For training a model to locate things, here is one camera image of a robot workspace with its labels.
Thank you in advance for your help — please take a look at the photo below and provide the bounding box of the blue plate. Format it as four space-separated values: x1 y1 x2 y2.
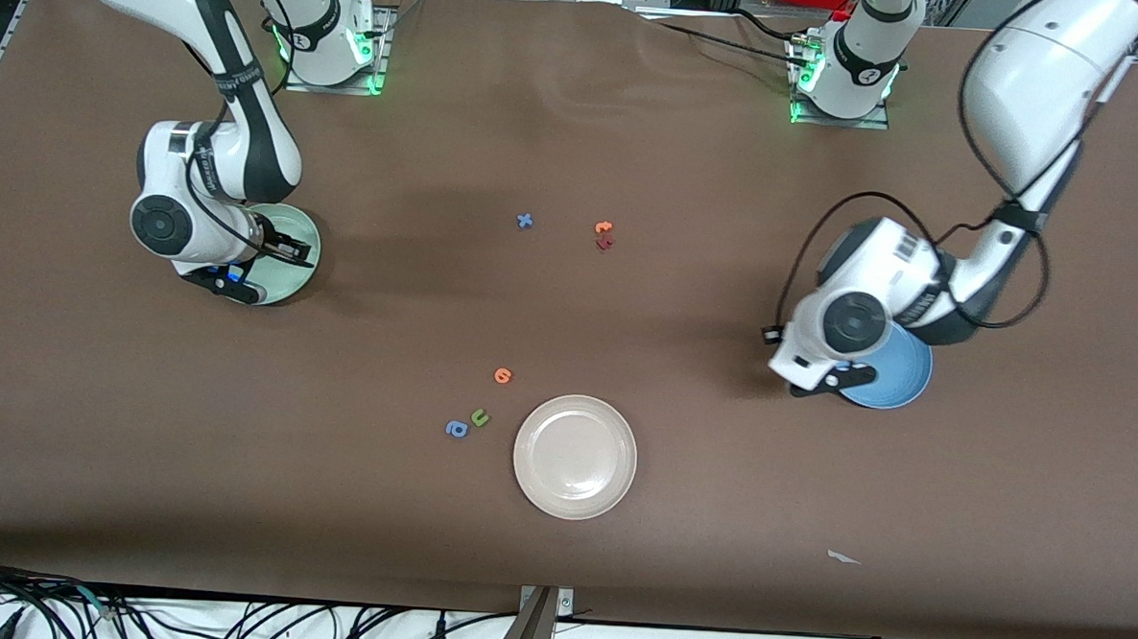
839 320 936 413

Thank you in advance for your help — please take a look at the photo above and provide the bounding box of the beige plate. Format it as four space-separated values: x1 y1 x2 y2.
510 392 641 524

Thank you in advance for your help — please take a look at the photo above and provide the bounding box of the metal frame bracket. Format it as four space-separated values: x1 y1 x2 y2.
492 583 576 639

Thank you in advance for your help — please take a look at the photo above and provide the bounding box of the green plate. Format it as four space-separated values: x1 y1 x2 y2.
241 201 324 310

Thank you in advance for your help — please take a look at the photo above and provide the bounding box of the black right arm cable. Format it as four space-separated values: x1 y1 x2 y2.
177 0 300 255

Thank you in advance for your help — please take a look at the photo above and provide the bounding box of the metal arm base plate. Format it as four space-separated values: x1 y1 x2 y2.
784 36 895 130
284 3 392 97

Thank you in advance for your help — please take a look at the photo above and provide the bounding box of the black base cable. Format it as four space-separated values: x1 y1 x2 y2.
628 4 814 68

